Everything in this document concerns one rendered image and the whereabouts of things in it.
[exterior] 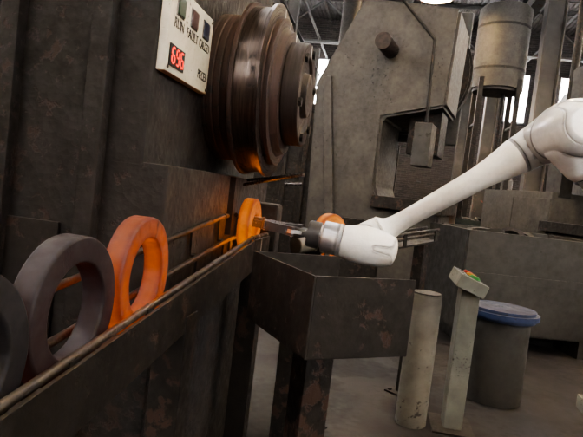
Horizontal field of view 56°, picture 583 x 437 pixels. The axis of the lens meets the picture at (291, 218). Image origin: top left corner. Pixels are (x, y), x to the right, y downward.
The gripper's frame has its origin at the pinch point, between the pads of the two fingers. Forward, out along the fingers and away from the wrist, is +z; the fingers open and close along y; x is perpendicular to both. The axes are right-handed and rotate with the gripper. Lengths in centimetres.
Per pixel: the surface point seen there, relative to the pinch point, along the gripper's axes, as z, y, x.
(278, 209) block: -3.2, 20.0, 3.6
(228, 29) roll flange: 12, -16, 48
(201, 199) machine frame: 7.2, -25.9, 4.6
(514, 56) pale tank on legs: -204, 838, 298
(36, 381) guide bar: -4, -100, -12
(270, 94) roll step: -2.2, -17.0, 33.3
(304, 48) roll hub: -6.9, -8.9, 48.0
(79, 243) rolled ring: -1, -91, 1
